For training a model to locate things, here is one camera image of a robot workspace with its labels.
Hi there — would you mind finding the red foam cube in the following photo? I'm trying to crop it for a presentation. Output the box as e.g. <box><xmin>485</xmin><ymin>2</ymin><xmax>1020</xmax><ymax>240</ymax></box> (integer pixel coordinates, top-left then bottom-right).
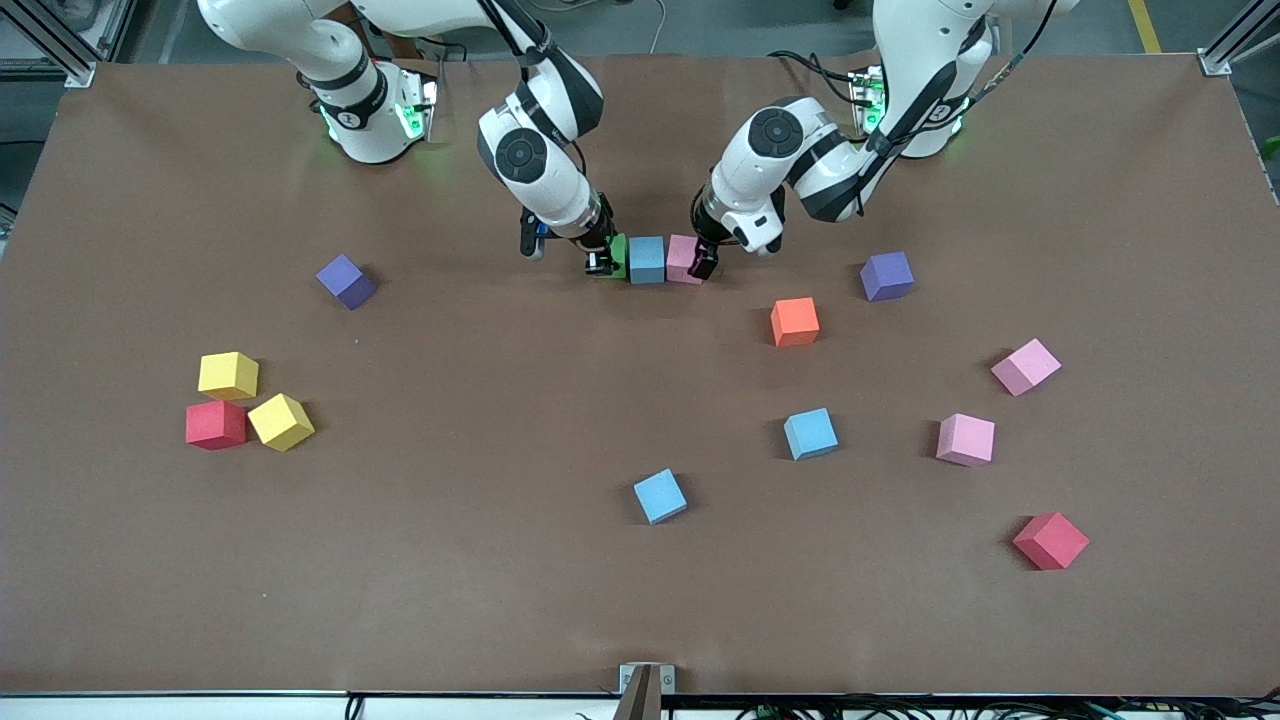
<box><xmin>1012</xmin><ymin>511</ymin><xmax>1091</xmax><ymax>572</ymax></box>
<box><xmin>185</xmin><ymin>400</ymin><xmax>248</xmax><ymax>451</ymax></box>

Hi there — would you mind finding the aluminium frame post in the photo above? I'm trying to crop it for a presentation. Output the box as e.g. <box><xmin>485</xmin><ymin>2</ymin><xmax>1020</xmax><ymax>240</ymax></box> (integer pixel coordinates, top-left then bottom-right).
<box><xmin>1197</xmin><ymin>0</ymin><xmax>1280</xmax><ymax>77</ymax></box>
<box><xmin>0</xmin><ymin>0</ymin><xmax>136</xmax><ymax>89</ymax></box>

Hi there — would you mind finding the orange foam cube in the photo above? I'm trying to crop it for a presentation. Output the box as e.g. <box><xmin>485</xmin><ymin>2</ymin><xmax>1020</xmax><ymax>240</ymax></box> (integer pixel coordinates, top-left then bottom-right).
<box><xmin>770</xmin><ymin>297</ymin><xmax>821</xmax><ymax>348</ymax></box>

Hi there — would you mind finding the yellow foam cube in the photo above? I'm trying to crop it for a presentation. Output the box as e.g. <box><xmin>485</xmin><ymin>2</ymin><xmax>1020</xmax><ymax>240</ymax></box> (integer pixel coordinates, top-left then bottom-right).
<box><xmin>197</xmin><ymin>351</ymin><xmax>260</xmax><ymax>401</ymax></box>
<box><xmin>247</xmin><ymin>393</ymin><xmax>316</xmax><ymax>453</ymax></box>

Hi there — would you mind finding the black base power cable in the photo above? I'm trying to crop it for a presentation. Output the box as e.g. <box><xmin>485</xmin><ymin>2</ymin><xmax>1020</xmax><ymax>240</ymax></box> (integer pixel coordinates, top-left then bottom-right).
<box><xmin>767</xmin><ymin>50</ymin><xmax>863</xmax><ymax>106</ymax></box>

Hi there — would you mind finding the pink foam cube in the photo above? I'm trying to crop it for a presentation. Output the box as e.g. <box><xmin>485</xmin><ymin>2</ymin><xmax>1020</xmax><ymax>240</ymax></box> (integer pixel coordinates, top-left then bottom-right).
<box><xmin>666</xmin><ymin>235</ymin><xmax>706</xmax><ymax>285</ymax></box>
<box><xmin>936</xmin><ymin>413</ymin><xmax>997</xmax><ymax>469</ymax></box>
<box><xmin>991</xmin><ymin>338</ymin><xmax>1063</xmax><ymax>398</ymax></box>

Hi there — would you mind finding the light blue foam cube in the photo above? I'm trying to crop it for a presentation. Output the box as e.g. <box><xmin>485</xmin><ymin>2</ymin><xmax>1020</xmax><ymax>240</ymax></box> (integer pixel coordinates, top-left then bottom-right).
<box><xmin>633</xmin><ymin>468</ymin><xmax>689</xmax><ymax>526</ymax></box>
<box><xmin>629</xmin><ymin>236</ymin><xmax>667</xmax><ymax>286</ymax></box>
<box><xmin>783</xmin><ymin>407</ymin><xmax>840</xmax><ymax>462</ymax></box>

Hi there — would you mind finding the purple foam cube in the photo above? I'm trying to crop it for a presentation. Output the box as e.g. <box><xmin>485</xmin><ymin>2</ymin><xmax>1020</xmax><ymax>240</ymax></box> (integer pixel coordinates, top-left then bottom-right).
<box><xmin>316</xmin><ymin>254</ymin><xmax>378</xmax><ymax>311</ymax></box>
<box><xmin>860</xmin><ymin>251</ymin><xmax>915</xmax><ymax>303</ymax></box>

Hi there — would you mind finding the metal table edge bracket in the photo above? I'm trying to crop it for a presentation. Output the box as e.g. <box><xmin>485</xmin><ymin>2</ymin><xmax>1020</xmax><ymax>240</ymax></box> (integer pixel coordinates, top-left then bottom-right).
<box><xmin>619</xmin><ymin>663</ymin><xmax>676</xmax><ymax>720</ymax></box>

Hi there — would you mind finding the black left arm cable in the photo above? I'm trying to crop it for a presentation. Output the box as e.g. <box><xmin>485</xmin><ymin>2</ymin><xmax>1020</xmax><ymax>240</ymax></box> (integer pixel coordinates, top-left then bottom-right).
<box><xmin>860</xmin><ymin>0</ymin><xmax>1061</xmax><ymax>151</ymax></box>

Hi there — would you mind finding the white floor cable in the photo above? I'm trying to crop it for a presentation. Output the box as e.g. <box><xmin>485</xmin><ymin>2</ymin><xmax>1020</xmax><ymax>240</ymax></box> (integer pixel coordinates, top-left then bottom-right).
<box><xmin>530</xmin><ymin>0</ymin><xmax>669</xmax><ymax>56</ymax></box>

